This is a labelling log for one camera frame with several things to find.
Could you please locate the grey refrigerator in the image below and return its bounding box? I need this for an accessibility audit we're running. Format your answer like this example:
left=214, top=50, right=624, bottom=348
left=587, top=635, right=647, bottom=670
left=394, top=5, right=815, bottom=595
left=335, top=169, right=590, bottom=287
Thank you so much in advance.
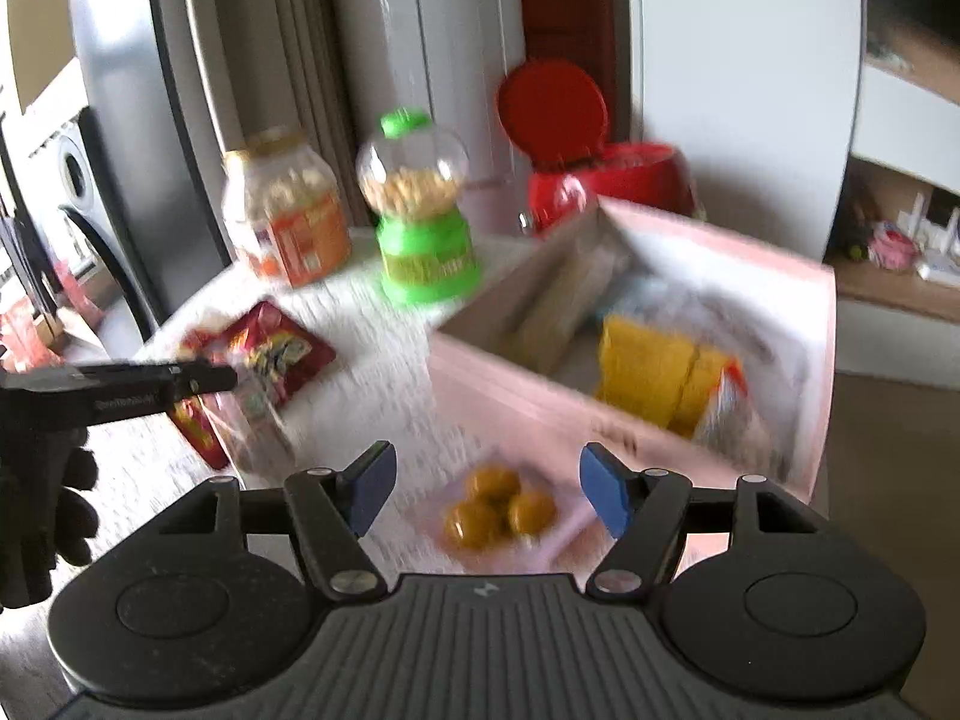
left=64, top=0, right=233, bottom=331

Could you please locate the pink cardboard box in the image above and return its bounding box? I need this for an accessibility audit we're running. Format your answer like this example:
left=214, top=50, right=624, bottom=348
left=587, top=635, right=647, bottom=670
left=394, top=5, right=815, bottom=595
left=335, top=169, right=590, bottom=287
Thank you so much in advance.
left=427, top=199, right=837, bottom=503

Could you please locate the clear jar with orange label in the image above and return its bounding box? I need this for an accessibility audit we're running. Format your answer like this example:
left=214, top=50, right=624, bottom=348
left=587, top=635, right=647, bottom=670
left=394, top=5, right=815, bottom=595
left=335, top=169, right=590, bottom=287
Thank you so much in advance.
left=221, top=127, right=353, bottom=290

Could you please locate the white router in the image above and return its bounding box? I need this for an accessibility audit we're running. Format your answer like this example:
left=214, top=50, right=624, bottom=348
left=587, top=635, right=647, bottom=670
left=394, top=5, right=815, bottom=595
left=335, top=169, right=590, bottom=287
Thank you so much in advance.
left=900, top=191, right=960, bottom=282

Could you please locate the black television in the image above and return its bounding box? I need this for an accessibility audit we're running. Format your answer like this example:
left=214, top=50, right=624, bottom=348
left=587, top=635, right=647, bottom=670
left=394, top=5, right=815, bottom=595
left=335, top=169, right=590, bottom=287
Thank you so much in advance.
left=862, top=0, right=960, bottom=68

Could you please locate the green candy dispenser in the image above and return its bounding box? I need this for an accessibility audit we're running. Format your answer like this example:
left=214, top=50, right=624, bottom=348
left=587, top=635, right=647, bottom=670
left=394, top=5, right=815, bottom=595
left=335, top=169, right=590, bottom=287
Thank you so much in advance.
left=356, top=109, right=481, bottom=307

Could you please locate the red snack packet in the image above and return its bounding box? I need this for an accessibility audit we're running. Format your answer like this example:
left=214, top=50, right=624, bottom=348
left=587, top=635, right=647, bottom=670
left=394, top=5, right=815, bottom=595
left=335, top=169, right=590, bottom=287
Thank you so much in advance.
left=171, top=300, right=336, bottom=470

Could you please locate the person's left hand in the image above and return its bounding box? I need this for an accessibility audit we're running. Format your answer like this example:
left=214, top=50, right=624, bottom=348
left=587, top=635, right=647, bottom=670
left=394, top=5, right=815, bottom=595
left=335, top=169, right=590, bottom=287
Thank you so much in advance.
left=0, top=427, right=101, bottom=609

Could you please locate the dark green toy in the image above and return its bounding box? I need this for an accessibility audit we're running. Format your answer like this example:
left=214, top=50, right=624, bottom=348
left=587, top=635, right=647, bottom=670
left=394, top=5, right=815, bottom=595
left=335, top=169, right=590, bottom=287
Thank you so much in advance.
left=840, top=195, right=875, bottom=260

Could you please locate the red lidded bin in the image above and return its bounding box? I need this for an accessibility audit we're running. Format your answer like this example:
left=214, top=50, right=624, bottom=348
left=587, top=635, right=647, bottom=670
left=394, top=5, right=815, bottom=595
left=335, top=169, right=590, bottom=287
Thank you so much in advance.
left=495, top=58, right=698, bottom=241

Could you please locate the yellow snack packet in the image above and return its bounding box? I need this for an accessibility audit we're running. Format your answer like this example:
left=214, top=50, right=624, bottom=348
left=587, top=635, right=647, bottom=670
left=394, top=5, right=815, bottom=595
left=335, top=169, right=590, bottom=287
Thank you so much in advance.
left=598, top=315, right=743, bottom=440

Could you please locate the beige curtain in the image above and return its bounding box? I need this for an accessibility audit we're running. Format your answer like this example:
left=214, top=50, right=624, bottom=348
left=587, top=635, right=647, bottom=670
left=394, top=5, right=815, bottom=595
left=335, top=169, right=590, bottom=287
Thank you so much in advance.
left=180, top=0, right=391, bottom=241

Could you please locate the clear plastic snack packet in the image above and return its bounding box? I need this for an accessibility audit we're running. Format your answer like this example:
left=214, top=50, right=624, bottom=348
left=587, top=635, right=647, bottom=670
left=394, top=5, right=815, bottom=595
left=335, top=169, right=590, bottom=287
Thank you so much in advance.
left=214, top=364, right=297, bottom=470

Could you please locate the bag of round yellow pastries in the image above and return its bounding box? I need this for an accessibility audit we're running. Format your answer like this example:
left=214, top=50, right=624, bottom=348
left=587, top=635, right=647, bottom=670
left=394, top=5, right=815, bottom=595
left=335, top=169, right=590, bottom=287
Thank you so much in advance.
left=437, top=457, right=593, bottom=567

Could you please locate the white and wood cabinet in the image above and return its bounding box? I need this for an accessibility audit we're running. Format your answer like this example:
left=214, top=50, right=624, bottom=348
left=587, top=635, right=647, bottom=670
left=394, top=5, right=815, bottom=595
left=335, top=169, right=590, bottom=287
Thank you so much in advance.
left=825, top=45, right=960, bottom=391

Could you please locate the orange snack packet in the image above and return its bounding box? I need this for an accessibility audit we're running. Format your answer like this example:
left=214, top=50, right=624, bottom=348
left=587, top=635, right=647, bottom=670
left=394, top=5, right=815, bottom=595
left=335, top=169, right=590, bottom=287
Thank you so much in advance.
left=690, top=360, right=785, bottom=477

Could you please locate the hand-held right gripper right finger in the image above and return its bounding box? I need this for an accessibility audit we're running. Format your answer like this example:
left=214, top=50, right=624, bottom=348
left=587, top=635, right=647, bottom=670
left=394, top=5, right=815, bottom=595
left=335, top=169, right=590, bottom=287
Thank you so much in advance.
left=580, top=443, right=816, bottom=599

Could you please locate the white washing machine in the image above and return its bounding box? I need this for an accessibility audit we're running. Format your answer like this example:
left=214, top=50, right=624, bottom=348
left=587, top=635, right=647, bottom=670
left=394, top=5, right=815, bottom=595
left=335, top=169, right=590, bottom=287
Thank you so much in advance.
left=26, top=109, right=102, bottom=241

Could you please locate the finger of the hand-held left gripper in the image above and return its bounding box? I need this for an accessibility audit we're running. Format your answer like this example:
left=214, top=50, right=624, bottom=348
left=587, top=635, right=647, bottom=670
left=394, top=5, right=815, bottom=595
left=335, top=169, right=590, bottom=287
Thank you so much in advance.
left=67, top=359, right=238, bottom=397

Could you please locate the black curved chair frame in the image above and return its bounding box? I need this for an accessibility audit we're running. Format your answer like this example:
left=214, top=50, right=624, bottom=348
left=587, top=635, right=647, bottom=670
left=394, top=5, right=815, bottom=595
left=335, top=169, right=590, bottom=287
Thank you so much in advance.
left=58, top=202, right=162, bottom=338

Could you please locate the pink toy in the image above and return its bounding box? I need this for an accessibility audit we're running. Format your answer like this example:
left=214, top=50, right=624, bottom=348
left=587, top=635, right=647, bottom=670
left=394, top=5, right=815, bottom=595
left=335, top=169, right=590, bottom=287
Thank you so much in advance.
left=870, top=223, right=920, bottom=269

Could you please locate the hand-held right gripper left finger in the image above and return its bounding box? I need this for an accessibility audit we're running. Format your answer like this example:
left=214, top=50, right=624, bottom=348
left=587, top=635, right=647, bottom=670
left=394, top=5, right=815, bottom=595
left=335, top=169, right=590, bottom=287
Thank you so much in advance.
left=160, top=440, right=398, bottom=602

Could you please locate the brown wooden door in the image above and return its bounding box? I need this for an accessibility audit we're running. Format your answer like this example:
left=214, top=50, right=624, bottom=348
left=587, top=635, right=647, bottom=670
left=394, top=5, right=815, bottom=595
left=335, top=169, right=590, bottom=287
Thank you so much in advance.
left=517, top=0, right=623, bottom=143

